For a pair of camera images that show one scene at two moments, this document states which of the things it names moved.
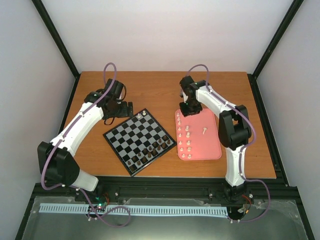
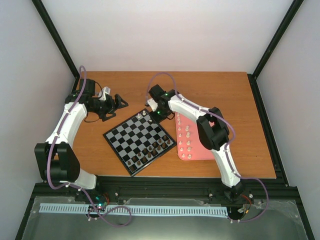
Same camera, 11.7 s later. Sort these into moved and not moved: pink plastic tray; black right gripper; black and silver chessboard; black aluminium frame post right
Moved: black right gripper
Not moved: black aluminium frame post right; black and silver chessboard; pink plastic tray
